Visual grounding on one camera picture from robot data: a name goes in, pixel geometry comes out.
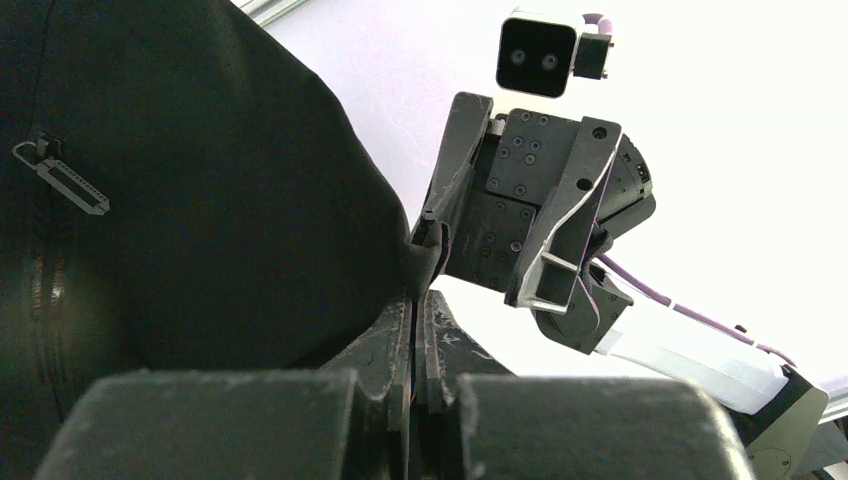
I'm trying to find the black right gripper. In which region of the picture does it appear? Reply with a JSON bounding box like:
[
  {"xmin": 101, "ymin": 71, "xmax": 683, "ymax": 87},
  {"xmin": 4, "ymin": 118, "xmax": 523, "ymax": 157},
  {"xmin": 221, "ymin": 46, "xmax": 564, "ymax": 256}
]
[{"xmin": 411, "ymin": 92, "xmax": 656, "ymax": 354}]

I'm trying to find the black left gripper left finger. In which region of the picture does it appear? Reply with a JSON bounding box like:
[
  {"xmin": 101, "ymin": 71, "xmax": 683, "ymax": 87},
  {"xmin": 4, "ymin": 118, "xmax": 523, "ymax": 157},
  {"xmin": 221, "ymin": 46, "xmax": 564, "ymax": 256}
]
[{"xmin": 36, "ymin": 299, "xmax": 414, "ymax": 479}]

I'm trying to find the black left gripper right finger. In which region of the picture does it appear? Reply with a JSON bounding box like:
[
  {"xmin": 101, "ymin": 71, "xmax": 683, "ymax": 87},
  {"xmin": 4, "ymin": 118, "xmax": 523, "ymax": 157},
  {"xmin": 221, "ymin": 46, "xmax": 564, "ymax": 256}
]
[{"xmin": 420, "ymin": 291, "xmax": 754, "ymax": 479}]

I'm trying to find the black zip-up jacket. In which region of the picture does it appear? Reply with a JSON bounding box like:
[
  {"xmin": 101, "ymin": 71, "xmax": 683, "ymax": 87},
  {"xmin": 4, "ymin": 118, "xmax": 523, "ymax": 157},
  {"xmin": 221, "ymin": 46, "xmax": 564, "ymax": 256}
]
[{"xmin": 1, "ymin": 1, "xmax": 438, "ymax": 479}]

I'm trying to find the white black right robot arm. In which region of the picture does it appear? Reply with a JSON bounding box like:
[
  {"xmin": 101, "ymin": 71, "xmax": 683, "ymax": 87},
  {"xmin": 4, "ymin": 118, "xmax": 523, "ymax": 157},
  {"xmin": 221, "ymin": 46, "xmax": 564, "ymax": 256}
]
[{"xmin": 414, "ymin": 92, "xmax": 847, "ymax": 479}]

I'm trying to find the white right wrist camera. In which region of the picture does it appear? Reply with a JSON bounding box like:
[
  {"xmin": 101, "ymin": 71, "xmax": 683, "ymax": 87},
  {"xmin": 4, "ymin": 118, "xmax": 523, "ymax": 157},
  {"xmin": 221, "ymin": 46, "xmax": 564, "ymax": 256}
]
[{"xmin": 495, "ymin": 6, "xmax": 614, "ymax": 99}]

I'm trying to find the aluminium corner frame post right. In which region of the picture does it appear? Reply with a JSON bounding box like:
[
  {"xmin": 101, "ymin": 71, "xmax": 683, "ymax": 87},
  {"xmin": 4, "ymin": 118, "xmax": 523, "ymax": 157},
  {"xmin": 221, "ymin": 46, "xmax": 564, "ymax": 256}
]
[{"xmin": 232, "ymin": 0, "xmax": 307, "ymax": 27}]

